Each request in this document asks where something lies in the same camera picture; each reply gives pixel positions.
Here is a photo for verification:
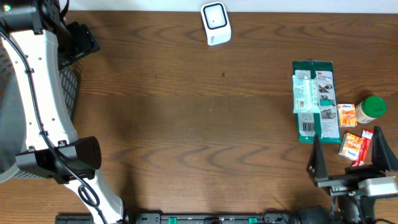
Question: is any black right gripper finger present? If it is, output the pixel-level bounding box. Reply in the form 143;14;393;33
307;135;329;182
371;126;397;172

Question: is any red white snack stick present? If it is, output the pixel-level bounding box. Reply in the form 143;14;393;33
351;129;374;167

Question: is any orange small box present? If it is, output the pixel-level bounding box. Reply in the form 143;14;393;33
338;133;363;161
338;104;358;128

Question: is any green white snack bag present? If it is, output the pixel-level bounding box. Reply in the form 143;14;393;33
293;60;341;144

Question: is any green lid spice jar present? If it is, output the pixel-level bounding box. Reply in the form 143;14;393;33
355;96;387;124

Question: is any light teal wipes packet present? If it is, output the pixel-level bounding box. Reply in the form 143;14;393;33
292;75;320;114

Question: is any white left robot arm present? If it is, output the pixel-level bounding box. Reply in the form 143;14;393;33
1;1;129;223

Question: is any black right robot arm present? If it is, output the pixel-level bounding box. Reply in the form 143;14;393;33
289;126;397;224

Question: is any white barcode scanner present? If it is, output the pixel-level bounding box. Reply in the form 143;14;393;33
200;1;232;46

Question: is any grey plastic basket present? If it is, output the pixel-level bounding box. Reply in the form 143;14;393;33
1;47;79;183

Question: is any black mounting rail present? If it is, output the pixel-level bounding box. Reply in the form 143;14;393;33
55;212;299;224

